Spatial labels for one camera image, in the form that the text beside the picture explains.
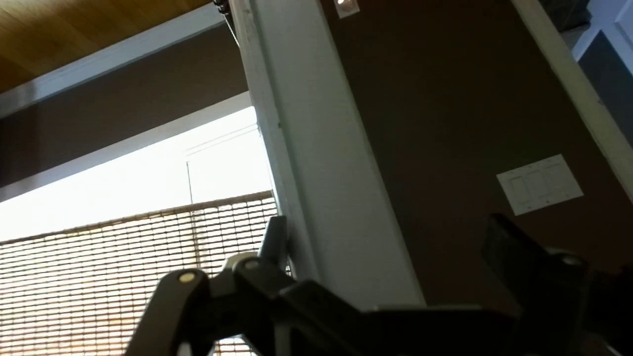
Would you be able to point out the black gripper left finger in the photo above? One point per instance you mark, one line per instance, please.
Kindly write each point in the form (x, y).
(274, 248)

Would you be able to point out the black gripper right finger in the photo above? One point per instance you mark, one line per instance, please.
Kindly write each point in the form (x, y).
(517, 262)

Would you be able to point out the white door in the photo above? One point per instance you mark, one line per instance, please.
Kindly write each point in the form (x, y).
(341, 225)

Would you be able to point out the bamboo window blind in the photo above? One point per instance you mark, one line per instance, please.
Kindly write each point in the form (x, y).
(82, 292)

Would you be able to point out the white light switch plate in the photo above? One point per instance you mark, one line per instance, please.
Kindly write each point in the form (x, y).
(539, 185)

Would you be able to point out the white door frame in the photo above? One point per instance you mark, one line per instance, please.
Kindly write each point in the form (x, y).
(589, 104)

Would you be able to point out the white wall outlet plate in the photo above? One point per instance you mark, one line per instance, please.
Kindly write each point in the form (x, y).
(347, 9)

